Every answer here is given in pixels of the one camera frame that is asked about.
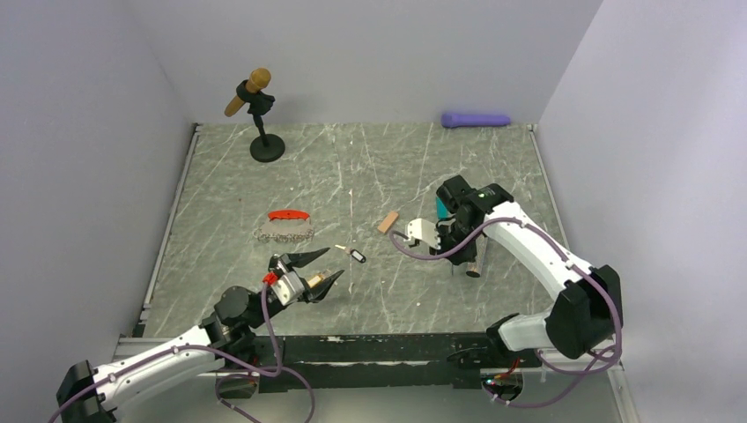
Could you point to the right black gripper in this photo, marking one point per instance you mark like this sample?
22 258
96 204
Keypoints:
467 256

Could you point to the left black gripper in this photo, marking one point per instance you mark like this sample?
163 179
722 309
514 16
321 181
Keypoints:
303 259

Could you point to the red handled metal keyring holder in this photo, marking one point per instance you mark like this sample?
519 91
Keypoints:
285 226

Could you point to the yellow tagged key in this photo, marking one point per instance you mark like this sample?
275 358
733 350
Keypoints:
317 279

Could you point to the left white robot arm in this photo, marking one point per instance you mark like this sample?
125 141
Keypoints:
236 337

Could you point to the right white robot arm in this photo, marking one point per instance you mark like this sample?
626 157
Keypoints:
587 303

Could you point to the teal block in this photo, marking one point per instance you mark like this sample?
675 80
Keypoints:
441 210

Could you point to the brown wooden block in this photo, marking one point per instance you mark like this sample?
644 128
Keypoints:
387 223

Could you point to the purple cylinder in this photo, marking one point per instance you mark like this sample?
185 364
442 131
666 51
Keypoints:
453 120

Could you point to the black microphone stand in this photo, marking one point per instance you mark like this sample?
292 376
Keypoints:
266 147

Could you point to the brown microphone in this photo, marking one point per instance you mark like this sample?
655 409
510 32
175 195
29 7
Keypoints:
250 92

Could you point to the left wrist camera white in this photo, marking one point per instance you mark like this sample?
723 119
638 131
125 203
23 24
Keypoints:
287 288

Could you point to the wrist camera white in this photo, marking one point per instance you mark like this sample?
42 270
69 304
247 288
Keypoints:
422 231
287 288

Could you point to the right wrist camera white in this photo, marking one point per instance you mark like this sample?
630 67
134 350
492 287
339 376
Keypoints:
422 231

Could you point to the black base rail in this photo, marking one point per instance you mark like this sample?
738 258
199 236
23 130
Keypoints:
460 360

